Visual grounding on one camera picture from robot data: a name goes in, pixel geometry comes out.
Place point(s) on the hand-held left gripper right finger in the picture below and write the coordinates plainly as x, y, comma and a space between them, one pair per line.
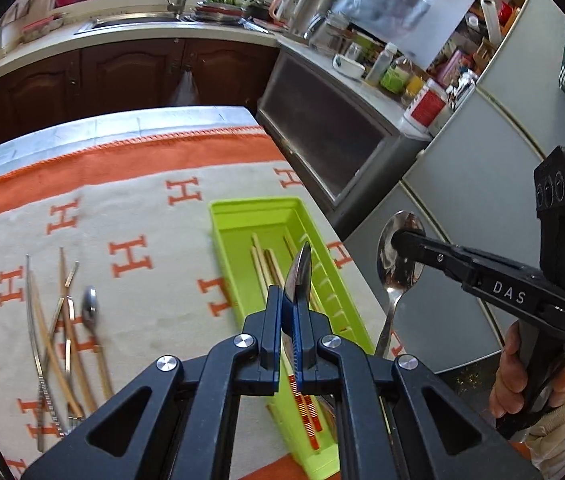
387, 410

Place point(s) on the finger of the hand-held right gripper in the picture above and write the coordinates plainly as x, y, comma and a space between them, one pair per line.
415, 245

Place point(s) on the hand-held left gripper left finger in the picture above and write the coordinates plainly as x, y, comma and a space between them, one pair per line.
197, 410

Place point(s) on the large steel spoon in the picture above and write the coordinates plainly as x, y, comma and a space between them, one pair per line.
392, 275

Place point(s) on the brown wooden chopstick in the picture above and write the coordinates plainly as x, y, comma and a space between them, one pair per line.
87, 370
276, 270
104, 372

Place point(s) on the bamboo chopstick with red bands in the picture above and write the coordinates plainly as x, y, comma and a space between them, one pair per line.
290, 246
262, 252

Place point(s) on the plain steel chopstick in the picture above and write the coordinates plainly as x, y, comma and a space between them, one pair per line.
71, 280
67, 355

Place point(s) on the tan chopstick with red end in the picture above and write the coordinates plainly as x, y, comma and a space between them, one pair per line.
62, 365

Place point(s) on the green plastic utensil tray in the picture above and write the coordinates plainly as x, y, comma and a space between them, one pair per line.
242, 225

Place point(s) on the person's right hand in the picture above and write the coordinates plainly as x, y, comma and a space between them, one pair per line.
510, 375

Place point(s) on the grey refrigerator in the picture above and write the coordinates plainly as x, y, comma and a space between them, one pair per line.
487, 170

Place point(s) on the white container with red label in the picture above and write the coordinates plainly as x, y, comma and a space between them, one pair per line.
425, 105

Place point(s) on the grey appliance with dark door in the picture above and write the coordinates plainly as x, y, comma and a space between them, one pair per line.
322, 120

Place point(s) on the yellow bottle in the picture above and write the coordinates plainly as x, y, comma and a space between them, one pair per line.
414, 89

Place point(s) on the green label bottle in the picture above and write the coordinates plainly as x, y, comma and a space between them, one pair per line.
395, 77

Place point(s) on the orange and beige printed blanket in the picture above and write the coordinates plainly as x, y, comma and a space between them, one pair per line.
162, 240

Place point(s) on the clear plastic bottle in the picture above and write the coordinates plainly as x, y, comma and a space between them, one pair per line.
380, 67

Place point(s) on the white bowl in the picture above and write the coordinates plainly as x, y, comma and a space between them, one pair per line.
348, 66

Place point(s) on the glass jar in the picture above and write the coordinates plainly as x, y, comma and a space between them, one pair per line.
353, 51

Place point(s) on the glass pitcher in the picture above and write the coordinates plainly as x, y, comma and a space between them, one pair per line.
330, 35

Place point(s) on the hanging clear plastic sheet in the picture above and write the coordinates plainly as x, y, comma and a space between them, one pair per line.
402, 15

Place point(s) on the paper towel roll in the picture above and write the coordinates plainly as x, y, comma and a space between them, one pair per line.
491, 20

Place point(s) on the pink and white electric kettle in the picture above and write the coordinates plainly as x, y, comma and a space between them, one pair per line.
287, 5

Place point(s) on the hanging white plastic bag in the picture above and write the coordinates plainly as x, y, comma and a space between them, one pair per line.
185, 90

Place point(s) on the steel colander with greens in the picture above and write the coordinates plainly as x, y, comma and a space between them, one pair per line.
220, 5

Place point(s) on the steel kitchen sink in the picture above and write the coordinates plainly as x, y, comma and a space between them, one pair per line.
127, 21

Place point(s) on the pink lidded container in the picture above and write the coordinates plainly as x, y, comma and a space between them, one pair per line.
42, 27

